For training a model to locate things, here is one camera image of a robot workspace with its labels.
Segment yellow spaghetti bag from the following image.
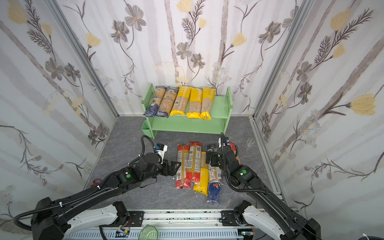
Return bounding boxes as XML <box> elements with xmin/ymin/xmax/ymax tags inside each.
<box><xmin>170</xmin><ymin>86</ymin><xmax>192</xmax><ymax>116</ymax></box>
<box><xmin>187</xmin><ymin>88</ymin><xmax>203</xmax><ymax>119</ymax></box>
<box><xmin>200</xmin><ymin>87</ymin><xmax>216</xmax><ymax>120</ymax></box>

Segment blue brown spaghetti bag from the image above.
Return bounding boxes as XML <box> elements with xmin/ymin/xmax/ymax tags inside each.
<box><xmin>156</xmin><ymin>87</ymin><xmax>179</xmax><ymax>118</ymax></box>

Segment blue clear spaghetti bag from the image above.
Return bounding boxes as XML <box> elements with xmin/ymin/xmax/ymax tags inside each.
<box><xmin>142</xmin><ymin>85</ymin><xmax>167</xmax><ymax>118</ymax></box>

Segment red spaghetti bag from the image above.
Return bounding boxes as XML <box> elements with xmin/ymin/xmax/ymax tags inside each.
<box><xmin>229</xmin><ymin>142</ymin><xmax>241</xmax><ymax>164</ymax></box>
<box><xmin>185</xmin><ymin>142</ymin><xmax>202</xmax><ymax>186</ymax></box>

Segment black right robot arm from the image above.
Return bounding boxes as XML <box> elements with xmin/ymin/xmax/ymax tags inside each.
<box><xmin>208</xmin><ymin>133</ymin><xmax>321</xmax><ymax>240</ymax></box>

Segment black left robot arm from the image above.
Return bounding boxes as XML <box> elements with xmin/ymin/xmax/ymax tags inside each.
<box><xmin>13</xmin><ymin>135</ymin><xmax>182</xmax><ymax>240</ymax></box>

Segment green wooden two-tier shelf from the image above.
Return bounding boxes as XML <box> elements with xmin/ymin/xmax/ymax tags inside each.
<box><xmin>142</xmin><ymin>87</ymin><xmax>234</xmax><ymax>139</ymax></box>

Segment clear blue-end spaghetti bag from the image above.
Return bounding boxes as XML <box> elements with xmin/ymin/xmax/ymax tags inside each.
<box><xmin>207</xmin><ymin>164</ymin><xmax>222</xmax><ymax>206</ymax></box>

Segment red spaghetti bag under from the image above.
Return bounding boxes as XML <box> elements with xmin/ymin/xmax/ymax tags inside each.
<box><xmin>175</xmin><ymin>145</ymin><xmax>191</xmax><ymax>189</ymax></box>

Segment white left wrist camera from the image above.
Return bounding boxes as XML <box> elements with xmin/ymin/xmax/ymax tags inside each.
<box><xmin>155</xmin><ymin>144</ymin><xmax>168</xmax><ymax>164</ymax></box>

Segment red handled scissors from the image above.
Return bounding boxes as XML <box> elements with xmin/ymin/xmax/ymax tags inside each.
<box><xmin>91</xmin><ymin>179</ymin><xmax>103</xmax><ymax>187</ymax></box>

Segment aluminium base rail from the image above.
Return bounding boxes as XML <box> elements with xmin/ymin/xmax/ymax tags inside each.
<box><xmin>64</xmin><ymin>205</ymin><xmax>253</xmax><ymax>240</ymax></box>

